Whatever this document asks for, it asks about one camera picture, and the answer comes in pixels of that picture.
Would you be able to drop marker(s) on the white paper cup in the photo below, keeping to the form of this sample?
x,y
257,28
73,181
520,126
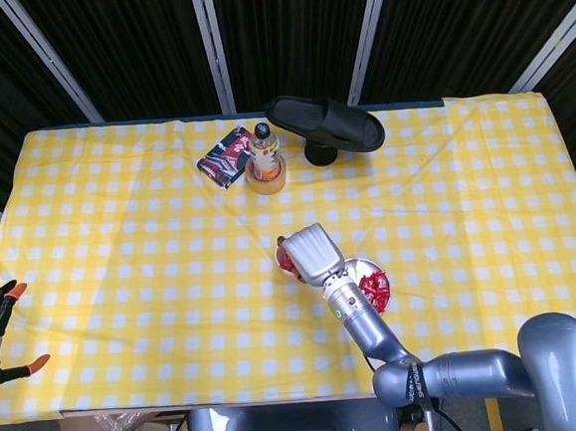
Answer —
x,y
286,273

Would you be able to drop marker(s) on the yellowish clear tape roll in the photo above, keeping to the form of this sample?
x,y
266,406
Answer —
x,y
266,187

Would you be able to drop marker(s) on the black rubber slipper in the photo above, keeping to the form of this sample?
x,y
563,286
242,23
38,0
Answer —
x,y
310,116

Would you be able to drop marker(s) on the dark blue red snack box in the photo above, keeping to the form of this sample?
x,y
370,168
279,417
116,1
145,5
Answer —
x,y
223,158

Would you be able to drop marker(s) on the yellow table leg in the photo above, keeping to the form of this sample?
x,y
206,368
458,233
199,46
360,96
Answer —
x,y
494,419

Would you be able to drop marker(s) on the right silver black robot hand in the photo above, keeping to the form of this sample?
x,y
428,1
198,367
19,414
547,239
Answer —
x,y
316,255

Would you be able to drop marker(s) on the orange drink plastic bottle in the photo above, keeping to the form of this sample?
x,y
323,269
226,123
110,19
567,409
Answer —
x,y
264,152

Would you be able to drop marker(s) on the yellow white checked tablecloth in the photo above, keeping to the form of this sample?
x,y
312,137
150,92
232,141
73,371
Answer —
x,y
173,284

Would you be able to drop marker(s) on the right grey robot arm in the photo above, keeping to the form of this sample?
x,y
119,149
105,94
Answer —
x,y
367,329

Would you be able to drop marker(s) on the round metal plate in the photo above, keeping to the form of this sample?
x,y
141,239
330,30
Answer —
x,y
362,267

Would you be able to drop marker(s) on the black mesh pen holder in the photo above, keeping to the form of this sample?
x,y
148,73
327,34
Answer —
x,y
321,157

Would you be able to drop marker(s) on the red candy pile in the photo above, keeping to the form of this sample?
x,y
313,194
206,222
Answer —
x,y
286,261
378,288

